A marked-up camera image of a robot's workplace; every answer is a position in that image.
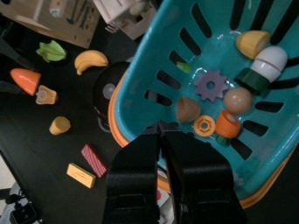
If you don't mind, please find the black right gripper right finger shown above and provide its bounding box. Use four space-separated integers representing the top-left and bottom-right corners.
158 120 248 224

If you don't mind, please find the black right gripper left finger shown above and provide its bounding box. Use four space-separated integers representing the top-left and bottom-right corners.
101 120 162 224

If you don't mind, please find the orange toy carrot top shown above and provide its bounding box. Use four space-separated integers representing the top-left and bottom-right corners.
214 109 243 140

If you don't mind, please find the orange toy carrot tip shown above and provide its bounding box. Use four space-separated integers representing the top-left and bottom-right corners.
9 67 43 96

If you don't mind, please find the red striped toy block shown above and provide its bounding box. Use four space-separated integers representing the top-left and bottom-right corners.
79 143 108 179

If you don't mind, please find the yellow toy rectangular block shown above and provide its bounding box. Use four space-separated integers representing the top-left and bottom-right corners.
65 162 97 189

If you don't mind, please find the orange toy gear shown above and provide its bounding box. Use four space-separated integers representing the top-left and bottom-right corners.
192 115 218 138

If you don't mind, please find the brown toy half sphere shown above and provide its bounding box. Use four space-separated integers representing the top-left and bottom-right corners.
176 96 202 123

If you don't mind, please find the yellow toy cylinder piece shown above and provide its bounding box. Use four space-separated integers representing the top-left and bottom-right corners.
48 115 72 136

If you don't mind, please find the beige toy ball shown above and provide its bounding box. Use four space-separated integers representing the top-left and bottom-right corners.
222 87 255 116

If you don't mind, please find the teal plastic basket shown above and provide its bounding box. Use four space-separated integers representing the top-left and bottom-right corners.
114 0 299 201

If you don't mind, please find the black round toy pan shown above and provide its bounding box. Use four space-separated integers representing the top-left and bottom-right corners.
91 60 131 134

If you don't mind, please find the purple toy gear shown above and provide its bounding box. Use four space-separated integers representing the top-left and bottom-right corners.
192 69 230 102

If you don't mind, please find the tan bread piece toy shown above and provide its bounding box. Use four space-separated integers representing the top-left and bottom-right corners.
35 84 60 106

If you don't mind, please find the dark green toy block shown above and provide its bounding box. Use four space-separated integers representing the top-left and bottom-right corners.
234 67 271 96

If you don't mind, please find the small green toy piece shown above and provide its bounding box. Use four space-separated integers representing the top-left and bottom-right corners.
175 60 194 74

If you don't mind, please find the yellow toy banana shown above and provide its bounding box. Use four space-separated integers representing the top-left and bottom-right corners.
73 49 110 76

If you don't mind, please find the white and green vegetable toy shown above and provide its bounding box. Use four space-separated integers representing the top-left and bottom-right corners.
248 45 288 83

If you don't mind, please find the green toy lettuce leaf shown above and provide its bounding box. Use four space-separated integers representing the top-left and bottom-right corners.
35 39 68 64

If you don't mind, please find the yellow lemon half toy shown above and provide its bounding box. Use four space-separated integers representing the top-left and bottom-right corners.
235 30 271 60

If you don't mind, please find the white toy appliance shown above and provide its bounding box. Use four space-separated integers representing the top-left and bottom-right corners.
91 0 159 41

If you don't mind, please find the cardboard tool box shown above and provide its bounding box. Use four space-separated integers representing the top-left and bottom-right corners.
0 0 103 50

